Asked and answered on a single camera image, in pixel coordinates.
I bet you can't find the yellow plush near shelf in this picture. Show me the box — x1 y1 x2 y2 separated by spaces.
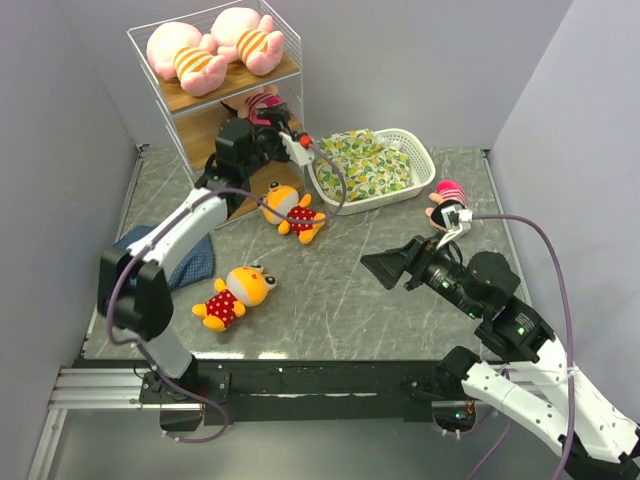
258 182 326 244

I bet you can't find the white plastic basket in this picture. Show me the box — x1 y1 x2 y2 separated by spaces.
307 128 436 215

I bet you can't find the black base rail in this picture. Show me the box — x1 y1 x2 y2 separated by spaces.
139 360 467 432

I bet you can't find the purple cable loop under rail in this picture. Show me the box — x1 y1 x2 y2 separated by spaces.
149 369 232 445

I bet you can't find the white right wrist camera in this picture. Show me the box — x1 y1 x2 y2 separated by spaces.
436 203 473 249

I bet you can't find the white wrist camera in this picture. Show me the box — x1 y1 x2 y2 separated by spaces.
436 203 473 249
279 131 315 167

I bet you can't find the yellow plush red dotted dress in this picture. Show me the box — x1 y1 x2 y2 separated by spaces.
192 265 277 332

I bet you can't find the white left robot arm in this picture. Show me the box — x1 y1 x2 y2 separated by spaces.
97 103 291 402

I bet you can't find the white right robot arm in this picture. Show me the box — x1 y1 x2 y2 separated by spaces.
360 236 639 479

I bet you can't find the blue checked cloth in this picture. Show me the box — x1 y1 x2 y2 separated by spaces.
114 225 215 291

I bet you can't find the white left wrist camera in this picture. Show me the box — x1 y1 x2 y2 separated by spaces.
279 131 315 167

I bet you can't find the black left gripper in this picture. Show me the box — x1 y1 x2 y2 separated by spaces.
241 103 297 179

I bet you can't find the pink plush pig striped shirt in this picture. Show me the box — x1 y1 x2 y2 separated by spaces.
146 21 228 97

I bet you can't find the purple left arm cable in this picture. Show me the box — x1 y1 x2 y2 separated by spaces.
104 142 347 347

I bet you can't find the white wire wooden shelf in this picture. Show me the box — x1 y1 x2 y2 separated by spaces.
126 0 305 229

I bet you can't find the black-haired doll pink striped dress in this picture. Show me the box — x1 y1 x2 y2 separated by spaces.
222 85 282 125

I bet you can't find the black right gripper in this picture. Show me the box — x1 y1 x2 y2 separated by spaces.
357 229 481 315

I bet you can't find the lemon print cloth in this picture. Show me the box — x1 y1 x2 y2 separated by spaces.
319 129 411 203

